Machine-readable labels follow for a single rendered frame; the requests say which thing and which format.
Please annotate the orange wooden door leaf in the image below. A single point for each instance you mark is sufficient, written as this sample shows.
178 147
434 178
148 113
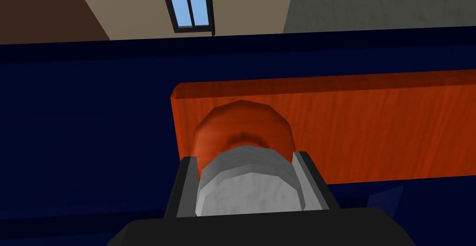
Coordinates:
372 127

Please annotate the orange and grey door knob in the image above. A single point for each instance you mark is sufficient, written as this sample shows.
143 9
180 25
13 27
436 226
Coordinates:
243 164

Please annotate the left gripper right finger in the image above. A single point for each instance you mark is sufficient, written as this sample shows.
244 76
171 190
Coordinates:
314 186

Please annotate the black framed window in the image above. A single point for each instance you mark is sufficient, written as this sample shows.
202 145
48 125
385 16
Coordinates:
187 4

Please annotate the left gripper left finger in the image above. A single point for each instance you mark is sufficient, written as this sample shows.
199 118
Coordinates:
184 190

